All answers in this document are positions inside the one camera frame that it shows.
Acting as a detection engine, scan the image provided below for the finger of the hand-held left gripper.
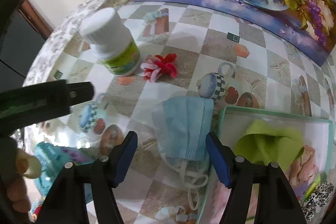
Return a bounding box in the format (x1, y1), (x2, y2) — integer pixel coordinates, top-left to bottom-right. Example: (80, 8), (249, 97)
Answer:
(66, 82), (95, 107)

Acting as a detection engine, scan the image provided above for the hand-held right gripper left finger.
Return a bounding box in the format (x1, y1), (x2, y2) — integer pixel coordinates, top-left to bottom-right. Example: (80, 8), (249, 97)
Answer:
(34, 131), (138, 224)

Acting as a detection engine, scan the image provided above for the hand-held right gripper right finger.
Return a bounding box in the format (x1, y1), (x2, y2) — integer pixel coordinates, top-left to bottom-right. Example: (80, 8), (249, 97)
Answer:
(206, 132), (307, 224)

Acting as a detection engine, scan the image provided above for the green cloth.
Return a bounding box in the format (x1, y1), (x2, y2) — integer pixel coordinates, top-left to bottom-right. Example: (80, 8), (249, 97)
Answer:
(234, 119), (305, 165)

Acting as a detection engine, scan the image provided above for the blue face mask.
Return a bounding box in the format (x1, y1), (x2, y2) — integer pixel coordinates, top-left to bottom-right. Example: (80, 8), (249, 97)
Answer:
(152, 97), (214, 210)

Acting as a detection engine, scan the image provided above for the green-rimmed box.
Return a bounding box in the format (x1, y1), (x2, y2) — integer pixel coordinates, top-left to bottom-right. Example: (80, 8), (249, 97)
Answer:
(204, 106), (333, 224)

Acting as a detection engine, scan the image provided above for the person's left hand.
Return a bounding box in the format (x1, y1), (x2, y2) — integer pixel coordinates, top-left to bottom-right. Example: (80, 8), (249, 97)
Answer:
(6, 148), (43, 214)

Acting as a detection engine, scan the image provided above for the teal plastic packet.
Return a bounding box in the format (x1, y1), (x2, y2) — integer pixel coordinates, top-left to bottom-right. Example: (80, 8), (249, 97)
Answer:
(34, 141), (93, 197)

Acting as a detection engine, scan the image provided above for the white pill bottle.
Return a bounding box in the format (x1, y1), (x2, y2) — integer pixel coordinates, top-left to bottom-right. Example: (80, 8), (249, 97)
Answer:
(79, 7), (140, 76)

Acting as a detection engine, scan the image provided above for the red pink pipe-cleaner flower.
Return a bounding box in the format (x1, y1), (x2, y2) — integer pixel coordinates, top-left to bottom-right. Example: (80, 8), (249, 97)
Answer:
(141, 53), (178, 82)

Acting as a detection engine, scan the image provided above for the leopard print scrunchie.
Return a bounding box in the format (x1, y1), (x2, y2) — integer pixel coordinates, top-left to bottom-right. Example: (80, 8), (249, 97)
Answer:
(301, 182), (332, 222)

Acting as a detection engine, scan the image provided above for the printed checkered tablecloth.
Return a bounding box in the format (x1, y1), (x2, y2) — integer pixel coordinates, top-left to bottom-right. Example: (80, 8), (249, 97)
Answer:
(23, 0), (336, 224)

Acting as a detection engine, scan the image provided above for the brown wooden door frame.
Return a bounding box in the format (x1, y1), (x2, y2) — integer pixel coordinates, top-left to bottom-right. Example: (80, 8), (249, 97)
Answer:
(17, 0), (54, 38)

